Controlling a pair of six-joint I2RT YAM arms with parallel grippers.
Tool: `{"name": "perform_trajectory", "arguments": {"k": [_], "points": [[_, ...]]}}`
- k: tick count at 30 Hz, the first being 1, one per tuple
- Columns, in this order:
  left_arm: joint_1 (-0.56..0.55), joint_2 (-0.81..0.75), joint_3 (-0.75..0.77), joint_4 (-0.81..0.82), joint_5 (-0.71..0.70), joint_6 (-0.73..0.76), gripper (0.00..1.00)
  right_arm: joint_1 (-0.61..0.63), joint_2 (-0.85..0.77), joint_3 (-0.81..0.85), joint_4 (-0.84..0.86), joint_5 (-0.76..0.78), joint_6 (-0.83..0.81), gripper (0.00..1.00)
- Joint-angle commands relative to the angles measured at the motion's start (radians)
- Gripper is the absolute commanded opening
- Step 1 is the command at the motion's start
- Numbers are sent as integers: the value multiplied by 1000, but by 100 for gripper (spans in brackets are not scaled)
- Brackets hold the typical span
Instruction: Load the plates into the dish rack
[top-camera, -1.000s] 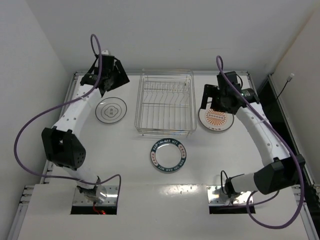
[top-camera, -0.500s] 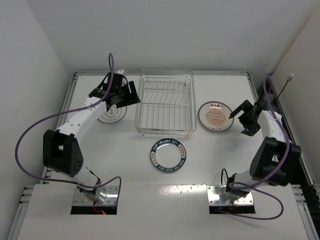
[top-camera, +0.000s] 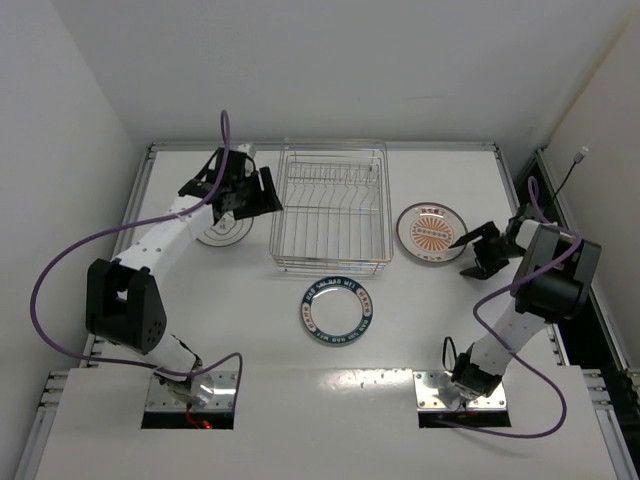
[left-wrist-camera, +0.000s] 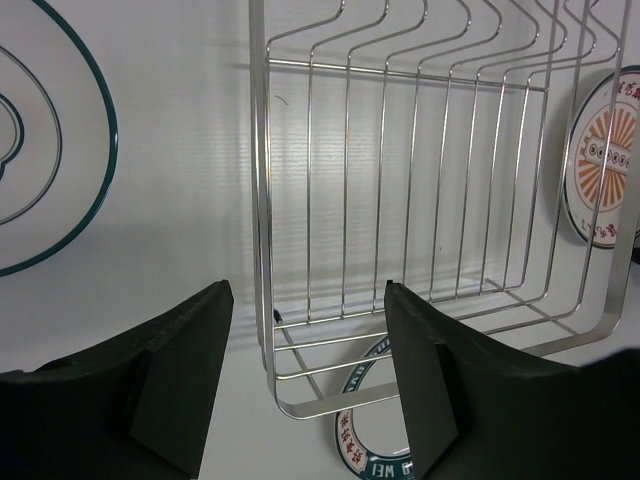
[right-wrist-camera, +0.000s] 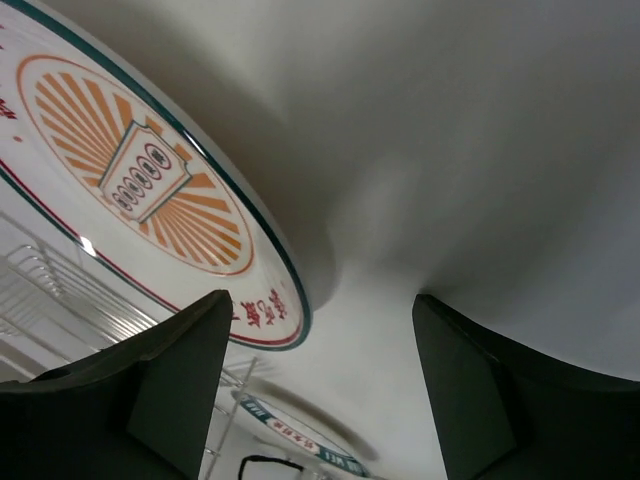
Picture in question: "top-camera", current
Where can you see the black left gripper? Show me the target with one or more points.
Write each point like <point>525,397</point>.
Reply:
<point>248,190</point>

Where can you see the metal base plate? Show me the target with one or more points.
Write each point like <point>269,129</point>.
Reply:
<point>211,392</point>
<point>436,393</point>

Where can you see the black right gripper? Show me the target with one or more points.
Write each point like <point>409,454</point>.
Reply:
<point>489,251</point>

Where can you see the white plate with green rings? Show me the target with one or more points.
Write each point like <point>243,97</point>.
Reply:
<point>226,232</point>

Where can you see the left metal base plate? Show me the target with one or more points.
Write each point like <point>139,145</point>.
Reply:
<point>211,392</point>

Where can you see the white plate with orange sunburst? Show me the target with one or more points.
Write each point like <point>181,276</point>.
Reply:
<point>427,232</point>

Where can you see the plate with teal lettered rim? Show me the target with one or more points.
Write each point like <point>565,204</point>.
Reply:
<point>336,310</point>

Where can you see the wire dish rack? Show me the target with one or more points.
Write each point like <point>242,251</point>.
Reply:
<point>336,206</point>

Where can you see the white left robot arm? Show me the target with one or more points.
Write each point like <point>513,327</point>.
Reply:
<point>123,300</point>

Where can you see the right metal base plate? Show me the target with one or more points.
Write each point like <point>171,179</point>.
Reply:
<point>436,393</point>

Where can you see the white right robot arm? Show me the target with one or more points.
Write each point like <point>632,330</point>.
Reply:
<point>551,286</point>

